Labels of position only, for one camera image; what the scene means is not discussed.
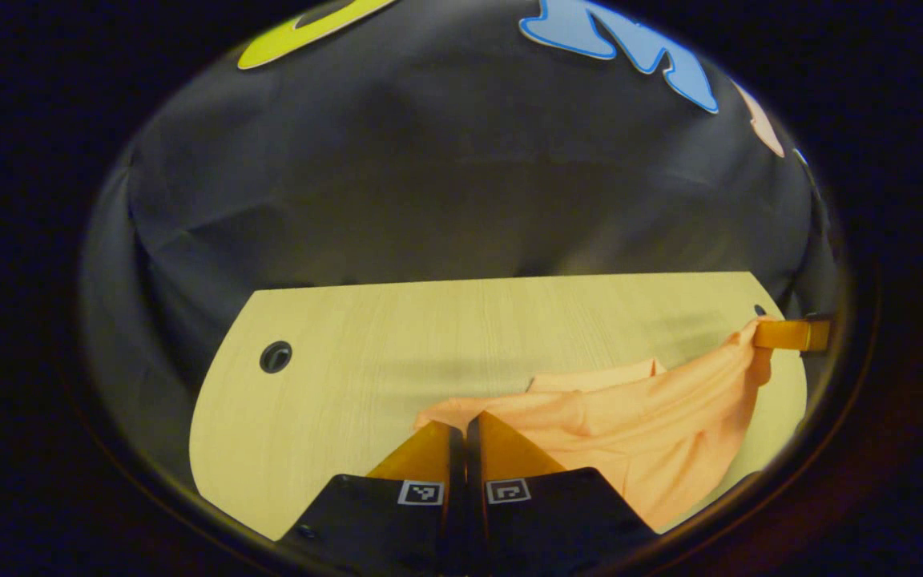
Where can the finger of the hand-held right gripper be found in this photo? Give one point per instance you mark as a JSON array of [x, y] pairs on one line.
[[790, 335]]

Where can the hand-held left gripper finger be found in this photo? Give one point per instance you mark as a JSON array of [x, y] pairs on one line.
[[473, 465], [456, 465]]

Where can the orange T-shirt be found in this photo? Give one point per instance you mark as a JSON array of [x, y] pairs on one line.
[[654, 433]]

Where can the black backdrop cloth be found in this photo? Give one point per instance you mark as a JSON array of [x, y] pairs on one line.
[[445, 176]]

